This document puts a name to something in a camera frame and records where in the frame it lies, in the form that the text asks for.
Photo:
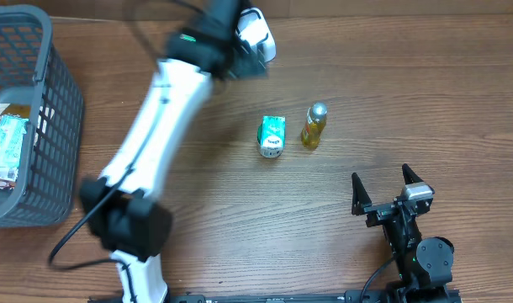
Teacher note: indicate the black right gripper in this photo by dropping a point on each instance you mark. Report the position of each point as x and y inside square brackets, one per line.
[379, 211]

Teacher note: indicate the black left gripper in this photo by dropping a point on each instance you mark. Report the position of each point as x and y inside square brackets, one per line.
[247, 69]

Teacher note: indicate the green white tissue pack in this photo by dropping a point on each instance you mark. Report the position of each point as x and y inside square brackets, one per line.
[271, 136]

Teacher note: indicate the yellow dish soap bottle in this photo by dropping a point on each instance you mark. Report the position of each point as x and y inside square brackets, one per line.
[316, 119]

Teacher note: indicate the clear plastic snack bag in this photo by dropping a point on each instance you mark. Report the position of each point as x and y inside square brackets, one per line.
[13, 124]

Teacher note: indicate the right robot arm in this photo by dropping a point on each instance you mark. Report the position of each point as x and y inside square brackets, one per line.
[424, 264]

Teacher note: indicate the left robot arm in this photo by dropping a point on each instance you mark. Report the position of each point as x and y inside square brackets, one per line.
[229, 39]

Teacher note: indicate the white barcode scanner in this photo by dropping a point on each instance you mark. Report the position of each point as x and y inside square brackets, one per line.
[253, 28]

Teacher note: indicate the grey plastic mesh basket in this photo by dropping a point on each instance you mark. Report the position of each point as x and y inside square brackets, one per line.
[33, 74]

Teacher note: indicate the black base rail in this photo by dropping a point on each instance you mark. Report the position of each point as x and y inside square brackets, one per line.
[273, 299]

